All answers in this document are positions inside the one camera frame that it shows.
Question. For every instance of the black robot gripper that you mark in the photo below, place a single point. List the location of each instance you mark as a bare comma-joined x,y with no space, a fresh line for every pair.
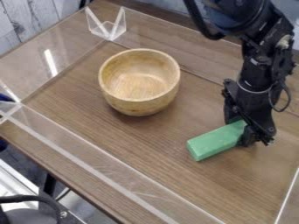
248,106

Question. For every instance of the green rectangular block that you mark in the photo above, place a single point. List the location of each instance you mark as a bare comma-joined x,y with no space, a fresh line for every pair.
215,141

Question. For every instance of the light wooden bowl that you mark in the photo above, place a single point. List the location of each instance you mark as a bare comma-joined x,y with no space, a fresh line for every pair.
138,80

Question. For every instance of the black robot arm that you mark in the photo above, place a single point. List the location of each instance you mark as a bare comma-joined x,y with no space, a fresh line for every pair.
267,35

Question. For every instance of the black table leg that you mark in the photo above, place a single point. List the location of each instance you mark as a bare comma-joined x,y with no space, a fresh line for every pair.
49,184

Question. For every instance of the clear acrylic tray enclosure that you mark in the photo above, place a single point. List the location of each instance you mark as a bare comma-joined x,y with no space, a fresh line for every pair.
125,162

